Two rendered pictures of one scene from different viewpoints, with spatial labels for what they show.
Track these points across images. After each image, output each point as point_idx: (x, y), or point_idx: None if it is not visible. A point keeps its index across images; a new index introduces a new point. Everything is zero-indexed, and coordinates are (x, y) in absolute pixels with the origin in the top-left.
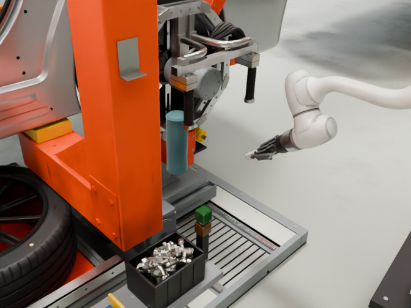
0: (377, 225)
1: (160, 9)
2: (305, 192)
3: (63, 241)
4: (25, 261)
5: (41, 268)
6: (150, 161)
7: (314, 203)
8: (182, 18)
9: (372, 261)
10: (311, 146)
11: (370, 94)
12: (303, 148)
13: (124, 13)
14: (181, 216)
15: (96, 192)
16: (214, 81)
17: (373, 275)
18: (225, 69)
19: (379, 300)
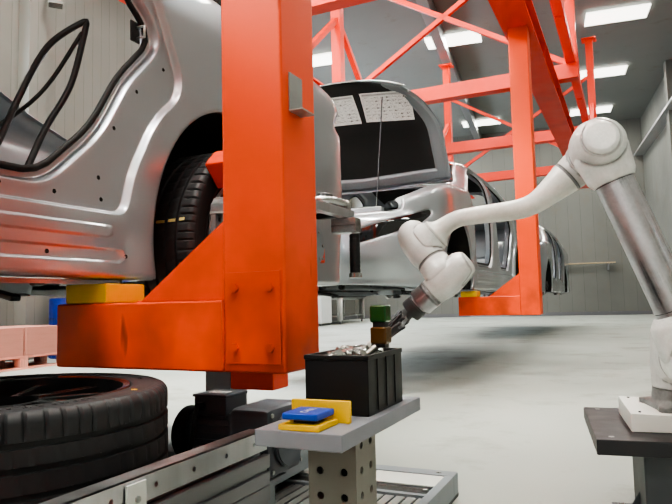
0: (530, 471)
1: None
2: (420, 464)
3: (167, 411)
4: (136, 398)
5: (150, 427)
6: (308, 241)
7: (439, 469)
8: None
9: (551, 494)
10: (452, 291)
11: (500, 207)
12: (442, 297)
13: (293, 50)
14: None
15: (237, 293)
16: (318, 242)
17: (564, 502)
18: None
19: (606, 438)
